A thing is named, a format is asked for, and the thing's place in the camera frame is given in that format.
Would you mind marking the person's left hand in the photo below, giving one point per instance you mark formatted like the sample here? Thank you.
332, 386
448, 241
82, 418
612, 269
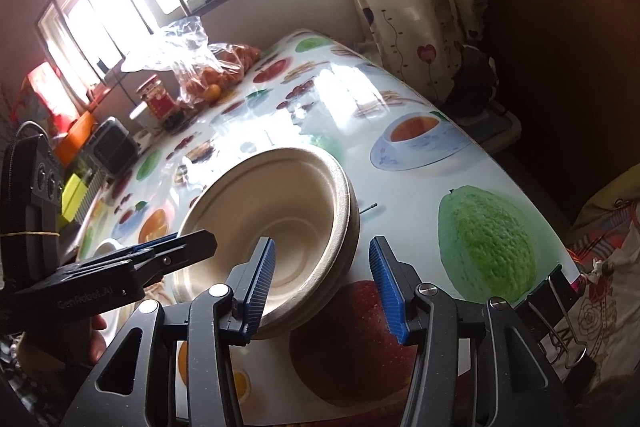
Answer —
55, 347

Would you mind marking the grey plastic box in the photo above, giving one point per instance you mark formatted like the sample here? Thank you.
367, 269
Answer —
495, 127

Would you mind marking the long green box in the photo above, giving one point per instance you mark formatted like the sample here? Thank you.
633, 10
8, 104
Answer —
72, 197

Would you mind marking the small grey heater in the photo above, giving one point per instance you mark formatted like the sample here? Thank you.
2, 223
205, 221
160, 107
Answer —
115, 147

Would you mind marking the white paper cup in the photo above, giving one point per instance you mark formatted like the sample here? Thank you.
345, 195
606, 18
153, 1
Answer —
142, 117

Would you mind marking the fruit print table cover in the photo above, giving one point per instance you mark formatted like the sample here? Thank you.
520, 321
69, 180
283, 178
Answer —
450, 167

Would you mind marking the floral cloth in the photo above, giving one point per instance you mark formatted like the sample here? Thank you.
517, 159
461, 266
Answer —
610, 297

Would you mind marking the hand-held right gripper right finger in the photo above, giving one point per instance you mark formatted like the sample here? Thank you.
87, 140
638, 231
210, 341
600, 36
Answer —
387, 287

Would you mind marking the red paper bag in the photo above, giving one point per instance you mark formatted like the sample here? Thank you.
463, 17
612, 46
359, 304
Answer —
45, 92

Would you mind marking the orange box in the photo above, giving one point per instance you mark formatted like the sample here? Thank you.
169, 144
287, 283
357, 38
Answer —
75, 137

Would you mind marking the red label glass jar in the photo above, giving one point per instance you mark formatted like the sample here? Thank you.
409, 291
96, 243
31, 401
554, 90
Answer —
160, 99

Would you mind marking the plastic bag of oranges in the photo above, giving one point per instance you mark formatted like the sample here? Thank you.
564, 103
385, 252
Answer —
200, 52

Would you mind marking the black binder clip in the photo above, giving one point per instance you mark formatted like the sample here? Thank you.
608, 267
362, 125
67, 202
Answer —
560, 307

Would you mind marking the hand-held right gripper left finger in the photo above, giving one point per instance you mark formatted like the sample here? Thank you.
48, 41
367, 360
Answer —
262, 277

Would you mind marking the dark bag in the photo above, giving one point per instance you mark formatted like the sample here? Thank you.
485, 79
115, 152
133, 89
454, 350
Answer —
472, 77

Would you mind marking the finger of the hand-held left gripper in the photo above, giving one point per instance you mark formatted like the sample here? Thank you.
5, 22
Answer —
190, 247
152, 243

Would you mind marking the white paper plate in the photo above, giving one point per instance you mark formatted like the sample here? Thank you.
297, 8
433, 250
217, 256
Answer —
107, 249

